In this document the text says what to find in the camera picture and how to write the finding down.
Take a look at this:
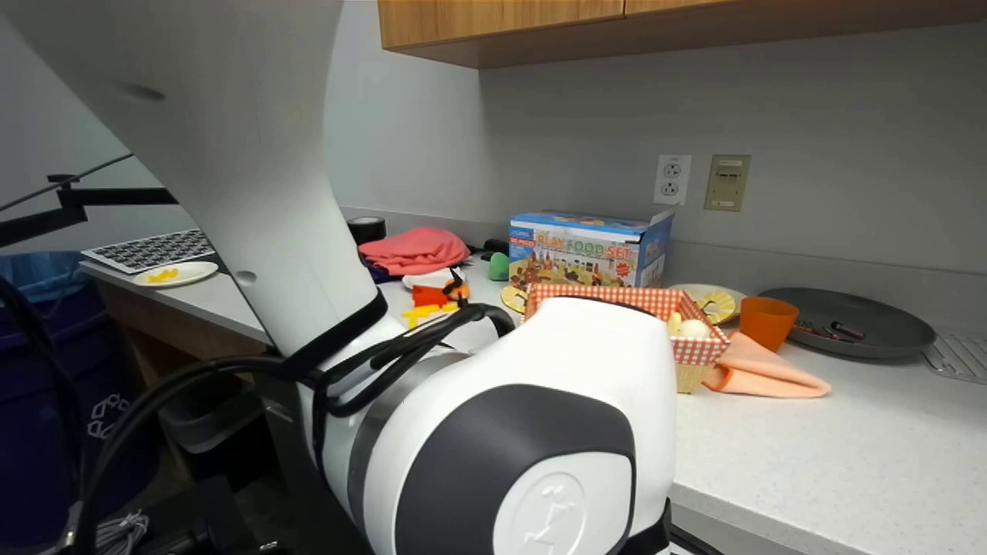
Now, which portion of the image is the red toy fries holder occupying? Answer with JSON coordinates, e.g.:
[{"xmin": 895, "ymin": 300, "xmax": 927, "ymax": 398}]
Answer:
[{"xmin": 409, "ymin": 287, "xmax": 457, "ymax": 312}]

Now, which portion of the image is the yellow toy fry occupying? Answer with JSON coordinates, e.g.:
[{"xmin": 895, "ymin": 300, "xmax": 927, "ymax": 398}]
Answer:
[{"xmin": 400, "ymin": 303, "xmax": 463, "ymax": 334}]

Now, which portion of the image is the red cloth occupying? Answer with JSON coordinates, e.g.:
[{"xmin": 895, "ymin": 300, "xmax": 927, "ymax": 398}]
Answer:
[{"xmin": 354, "ymin": 224, "xmax": 475, "ymax": 281}]

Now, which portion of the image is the blue toy food box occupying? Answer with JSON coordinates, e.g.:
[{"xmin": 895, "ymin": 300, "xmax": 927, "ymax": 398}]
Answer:
[{"xmin": 505, "ymin": 207, "xmax": 680, "ymax": 294}]

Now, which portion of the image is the orange checkered paper basket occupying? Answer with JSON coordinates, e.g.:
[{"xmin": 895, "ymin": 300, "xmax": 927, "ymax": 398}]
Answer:
[{"xmin": 522, "ymin": 281, "xmax": 735, "ymax": 398}]

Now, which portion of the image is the navy blue cloth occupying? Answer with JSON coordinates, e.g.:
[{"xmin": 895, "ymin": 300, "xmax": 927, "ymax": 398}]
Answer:
[{"xmin": 364, "ymin": 258, "xmax": 405, "ymax": 287}]

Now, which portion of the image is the black tape roll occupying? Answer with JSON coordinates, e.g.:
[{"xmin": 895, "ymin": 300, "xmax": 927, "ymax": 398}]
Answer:
[{"xmin": 347, "ymin": 213, "xmax": 388, "ymax": 246}]

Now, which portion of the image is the white plate with yellow food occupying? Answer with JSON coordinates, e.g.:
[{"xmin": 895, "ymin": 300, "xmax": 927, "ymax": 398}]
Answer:
[{"xmin": 668, "ymin": 281, "xmax": 751, "ymax": 330}]

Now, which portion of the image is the orange plastic cup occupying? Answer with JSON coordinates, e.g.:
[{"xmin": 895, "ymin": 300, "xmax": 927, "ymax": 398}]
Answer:
[{"xmin": 736, "ymin": 294, "xmax": 801, "ymax": 355}]

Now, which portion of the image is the peach cloth napkin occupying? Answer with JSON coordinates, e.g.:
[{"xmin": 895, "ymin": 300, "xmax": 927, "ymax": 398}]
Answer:
[{"xmin": 700, "ymin": 330, "xmax": 837, "ymax": 400}]

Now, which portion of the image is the small white plate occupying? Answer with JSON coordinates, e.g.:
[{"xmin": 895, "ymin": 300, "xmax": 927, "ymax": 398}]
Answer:
[{"xmin": 133, "ymin": 256, "xmax": 222, "ymax": 294}]

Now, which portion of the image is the white grid rack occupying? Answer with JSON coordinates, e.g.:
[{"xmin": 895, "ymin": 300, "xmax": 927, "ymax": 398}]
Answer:
[{"xmin": 76, "ymin": 227, "xmax": 222, "ymax": 278}]

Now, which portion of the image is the dark grey round plate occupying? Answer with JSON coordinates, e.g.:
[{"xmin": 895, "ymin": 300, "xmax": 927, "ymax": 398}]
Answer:
[{"xmin": 759, "ymin": 282, "xmax": 942, "ymax": 368}]

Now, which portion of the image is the crumpled white plastic bag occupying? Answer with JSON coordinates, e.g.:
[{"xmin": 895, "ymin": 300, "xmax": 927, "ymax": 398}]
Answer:
[{"xmin": 96, "ymin": 508, "xmax": 153, "ymax": 555}]

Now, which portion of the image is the metal sink grid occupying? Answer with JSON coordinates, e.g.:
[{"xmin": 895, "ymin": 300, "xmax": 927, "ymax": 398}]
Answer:
[{"xmin": 920, "ymin": 326, "xmax": 987, "ymax": 388}]

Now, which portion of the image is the blue recycling bin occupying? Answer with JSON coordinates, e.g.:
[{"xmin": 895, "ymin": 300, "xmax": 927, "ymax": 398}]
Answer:
[{"xmin": 0, "ymin": 246, "xmax": 165, "ymax": 550}]

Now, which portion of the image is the black cable strapped to arm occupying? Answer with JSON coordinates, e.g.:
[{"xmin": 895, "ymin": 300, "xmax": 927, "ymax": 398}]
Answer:
[{"xmin": 276, "ymin": 289, "xmax": 522, "ymax": 457}]

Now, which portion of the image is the beige wall switch plate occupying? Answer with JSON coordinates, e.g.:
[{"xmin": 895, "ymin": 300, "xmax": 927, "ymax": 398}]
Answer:
[{"xmin": 702, "ymin": 152, "xmax": 755, "ymax": 217}]

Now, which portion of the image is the thick black cable with connector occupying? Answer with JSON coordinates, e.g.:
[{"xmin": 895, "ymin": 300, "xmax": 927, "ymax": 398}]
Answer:
[{"xmin": 0, "ymin": 274, "xmax": 311, "ymax": 555}]

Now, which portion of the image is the wooden wall cabinet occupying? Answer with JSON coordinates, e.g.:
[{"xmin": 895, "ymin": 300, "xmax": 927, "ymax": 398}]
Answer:
[{"xmin": 373, "ymin": 0, "xmax": 987, "ymax": 70}]

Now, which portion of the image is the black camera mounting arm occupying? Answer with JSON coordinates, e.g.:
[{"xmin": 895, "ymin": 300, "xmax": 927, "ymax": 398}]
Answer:
[{"xmin": 0, "ymin": 166, "xmax": 178, "ymax": 250}]

